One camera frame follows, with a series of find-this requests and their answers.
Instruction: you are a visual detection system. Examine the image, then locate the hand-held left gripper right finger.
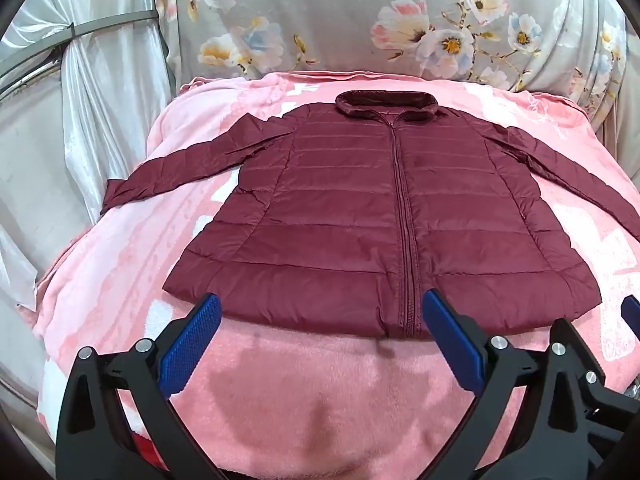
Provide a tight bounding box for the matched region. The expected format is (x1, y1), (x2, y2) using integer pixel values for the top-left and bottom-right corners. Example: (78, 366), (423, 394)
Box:
(421, 288), (588, 480)

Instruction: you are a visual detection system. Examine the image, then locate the burgundy puffer jacket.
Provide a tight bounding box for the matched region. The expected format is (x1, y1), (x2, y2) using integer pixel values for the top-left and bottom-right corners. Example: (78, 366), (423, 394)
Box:
(102, 90), (640, 341)

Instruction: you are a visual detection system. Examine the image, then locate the pink printed blanket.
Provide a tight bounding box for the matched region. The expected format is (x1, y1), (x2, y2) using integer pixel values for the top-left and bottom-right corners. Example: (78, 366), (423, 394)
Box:
(32, 71), (640, 480)

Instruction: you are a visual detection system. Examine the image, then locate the white satin curtain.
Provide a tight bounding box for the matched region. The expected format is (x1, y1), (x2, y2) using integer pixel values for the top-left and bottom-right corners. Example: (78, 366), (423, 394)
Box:
(0, 0), (177, 313)

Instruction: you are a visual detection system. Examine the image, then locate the grey curtain strap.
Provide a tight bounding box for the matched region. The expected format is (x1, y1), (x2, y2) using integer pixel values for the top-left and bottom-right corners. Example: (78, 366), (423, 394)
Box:
(0, 7), (159, 97)

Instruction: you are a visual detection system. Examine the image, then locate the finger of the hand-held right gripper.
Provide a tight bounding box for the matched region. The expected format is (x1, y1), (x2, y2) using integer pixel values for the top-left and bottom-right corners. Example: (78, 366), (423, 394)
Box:
(620, 294), (640, 335)
(583, 367), (640, 480)

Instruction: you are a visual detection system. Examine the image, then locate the grey floral bed sheet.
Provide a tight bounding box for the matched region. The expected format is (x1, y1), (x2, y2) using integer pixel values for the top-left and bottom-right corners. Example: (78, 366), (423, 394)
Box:
(155, 0), (632, 126)

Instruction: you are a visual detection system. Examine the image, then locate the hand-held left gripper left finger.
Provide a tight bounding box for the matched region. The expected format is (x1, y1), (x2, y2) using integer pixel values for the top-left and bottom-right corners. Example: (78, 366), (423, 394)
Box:
(56, 291), (228, 480)

